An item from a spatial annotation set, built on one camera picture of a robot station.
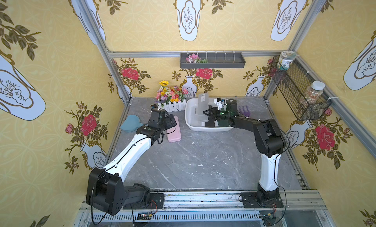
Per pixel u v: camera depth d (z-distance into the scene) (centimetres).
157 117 62
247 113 112
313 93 65
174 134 97
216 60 92
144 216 73
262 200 65
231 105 81
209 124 103
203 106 99
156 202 73
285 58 86
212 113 90
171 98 100
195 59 88
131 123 106
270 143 55
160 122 64
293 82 91
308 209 74
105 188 40
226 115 86
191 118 106
